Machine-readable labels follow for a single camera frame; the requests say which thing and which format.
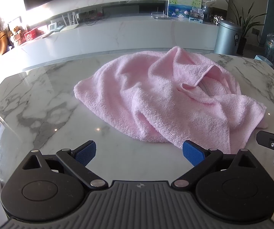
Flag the light blue stool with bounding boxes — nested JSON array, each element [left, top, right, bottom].
[[255, 55, 273, 67]]

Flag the green potted plant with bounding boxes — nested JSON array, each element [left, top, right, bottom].
[[225, 0, 266, 56]]

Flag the pink terry towel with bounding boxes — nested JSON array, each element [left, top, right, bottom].
[[74, 47, 267, 154]]

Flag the white wifi router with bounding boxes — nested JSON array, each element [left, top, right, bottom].
[[61, 12, 79, 26]]

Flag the red box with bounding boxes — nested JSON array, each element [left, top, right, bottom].
[[24, 28, 38, 41]]

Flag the grey metal trash bin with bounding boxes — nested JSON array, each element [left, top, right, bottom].
[[214, 20, 242, 55]]

